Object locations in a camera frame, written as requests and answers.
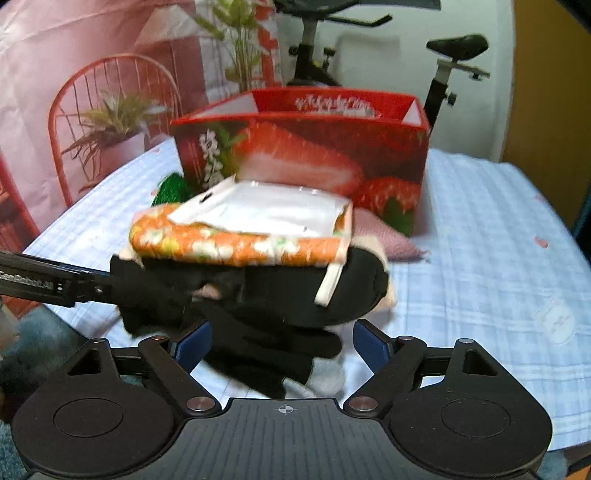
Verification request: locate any black glove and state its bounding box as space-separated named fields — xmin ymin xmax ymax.
xmin=203 ymin=300 xmax=343 ymax=400
xmin=110 ymin=254 xmax=245 ymax=336

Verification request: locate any green leaf tassel ornament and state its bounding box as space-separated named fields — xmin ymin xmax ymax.
xmin=151 ymin=172 xmax=197 ymax=207

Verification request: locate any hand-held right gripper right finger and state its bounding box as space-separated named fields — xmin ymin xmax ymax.
xmin=344 ymin=318 xmax=499 ymax=418

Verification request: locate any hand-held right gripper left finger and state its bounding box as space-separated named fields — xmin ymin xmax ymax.
xmin=67 ymin=320 xmax=221 ymax=416

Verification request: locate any cream waffle towel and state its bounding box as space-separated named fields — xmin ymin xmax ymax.
xmin=119 ymin=237 xmax=399 ymax=330

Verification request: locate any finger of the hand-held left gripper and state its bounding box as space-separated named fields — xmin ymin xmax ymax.
xmin=69 ymin=267 xmax=123 ymax=304

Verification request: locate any red strawberry print box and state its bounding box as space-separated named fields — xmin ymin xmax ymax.
xmin=171 ymin=89 xmax=431 ymax=238

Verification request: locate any black exercise bike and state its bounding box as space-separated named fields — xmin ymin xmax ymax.
xmin=272 ymin=0 xmax=491 ymax=137

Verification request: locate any wooden door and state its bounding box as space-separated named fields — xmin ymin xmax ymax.
xmin=501 ymin=0 xmax=591 ymax=241

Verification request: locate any orange floral packaged cloth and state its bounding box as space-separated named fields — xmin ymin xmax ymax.
xmin=128 ymin=178 xmax=356 ymax=308

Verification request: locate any white cloth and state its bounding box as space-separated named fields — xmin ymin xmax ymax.
xmin=281 ymin=353 xmax=347 ymax=398

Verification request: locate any pink waffle towel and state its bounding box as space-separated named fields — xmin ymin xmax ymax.
xmin=352 ymin=208 xmax=430 ymax=265

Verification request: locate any dark window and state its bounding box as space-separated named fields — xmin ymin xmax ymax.
xmin=275 ymin=0 xmax=441 ymax=12

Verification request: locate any teal fuzzy rug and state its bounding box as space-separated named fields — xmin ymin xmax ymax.
xmin=0 ymin=302 xmax=123 ymax=430

